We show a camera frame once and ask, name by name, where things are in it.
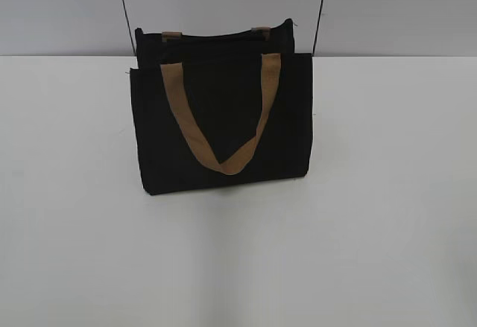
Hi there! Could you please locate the black canvas tote bag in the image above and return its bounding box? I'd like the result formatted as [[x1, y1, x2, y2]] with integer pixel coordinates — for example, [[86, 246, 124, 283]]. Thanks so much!
[[130, 19, 313, 195]]

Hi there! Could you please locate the tan front bag handle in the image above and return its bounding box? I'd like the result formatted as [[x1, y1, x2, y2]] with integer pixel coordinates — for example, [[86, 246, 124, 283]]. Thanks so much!
[[160, 54, 282, 175]]

